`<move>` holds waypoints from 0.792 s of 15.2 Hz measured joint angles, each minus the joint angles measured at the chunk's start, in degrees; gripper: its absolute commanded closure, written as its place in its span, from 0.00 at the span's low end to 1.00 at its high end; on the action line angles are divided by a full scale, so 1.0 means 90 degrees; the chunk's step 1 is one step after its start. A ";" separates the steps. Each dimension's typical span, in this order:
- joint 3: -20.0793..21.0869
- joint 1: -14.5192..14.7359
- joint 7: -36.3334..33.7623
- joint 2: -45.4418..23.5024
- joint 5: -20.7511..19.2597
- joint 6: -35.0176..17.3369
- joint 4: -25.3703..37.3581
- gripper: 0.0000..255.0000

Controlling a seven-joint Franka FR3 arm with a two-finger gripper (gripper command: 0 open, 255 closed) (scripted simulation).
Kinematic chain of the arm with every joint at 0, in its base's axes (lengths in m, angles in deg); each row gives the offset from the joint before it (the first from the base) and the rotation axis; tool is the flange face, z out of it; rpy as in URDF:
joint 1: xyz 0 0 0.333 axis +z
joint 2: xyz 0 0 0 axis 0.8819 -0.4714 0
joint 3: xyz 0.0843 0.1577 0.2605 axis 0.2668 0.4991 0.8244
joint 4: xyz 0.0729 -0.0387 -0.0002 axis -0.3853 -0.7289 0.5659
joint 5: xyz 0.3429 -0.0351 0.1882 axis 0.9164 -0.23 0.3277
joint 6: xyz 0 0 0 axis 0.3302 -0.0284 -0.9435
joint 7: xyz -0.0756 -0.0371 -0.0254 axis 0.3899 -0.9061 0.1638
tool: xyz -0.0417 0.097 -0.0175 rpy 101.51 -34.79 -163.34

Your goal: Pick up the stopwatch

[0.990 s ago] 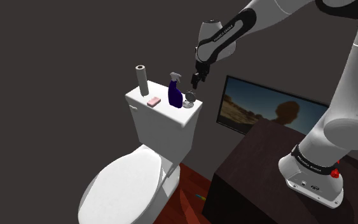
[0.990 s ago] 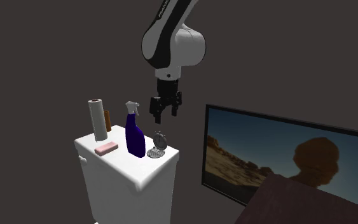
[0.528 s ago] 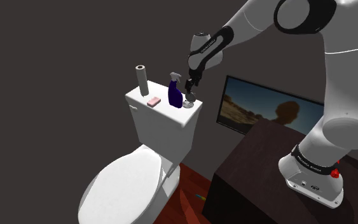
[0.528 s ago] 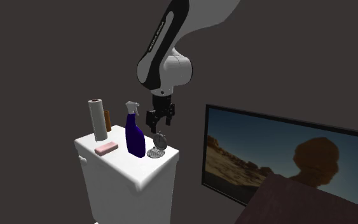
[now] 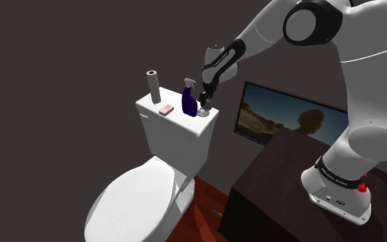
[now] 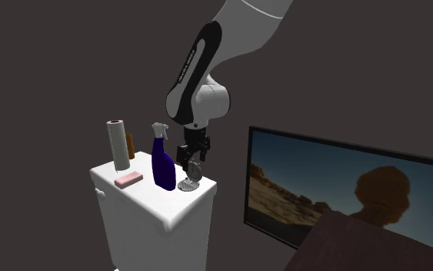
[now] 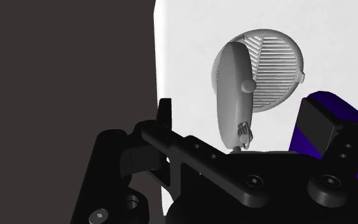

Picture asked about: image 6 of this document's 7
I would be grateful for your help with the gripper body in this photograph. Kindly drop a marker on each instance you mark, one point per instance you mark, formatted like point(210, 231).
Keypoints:
point(193, 140)

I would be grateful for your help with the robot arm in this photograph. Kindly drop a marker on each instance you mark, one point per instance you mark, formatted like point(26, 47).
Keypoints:
point(205, 41)

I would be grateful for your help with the blue spray bottle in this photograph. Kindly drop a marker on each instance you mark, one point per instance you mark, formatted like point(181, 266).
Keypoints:
point(163, 165)

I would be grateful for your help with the brown cylinder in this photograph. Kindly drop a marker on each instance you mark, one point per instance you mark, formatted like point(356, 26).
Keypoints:
point(130, 147)

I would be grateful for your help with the white paper towel roll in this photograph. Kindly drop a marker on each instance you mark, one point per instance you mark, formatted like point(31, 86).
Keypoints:
point(118, 146)

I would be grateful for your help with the pink soap bar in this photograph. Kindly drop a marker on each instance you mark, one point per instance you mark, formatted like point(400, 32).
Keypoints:
point(128, 179)

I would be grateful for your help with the black framed landscape window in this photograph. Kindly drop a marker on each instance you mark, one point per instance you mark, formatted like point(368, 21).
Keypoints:
point(313, 176)

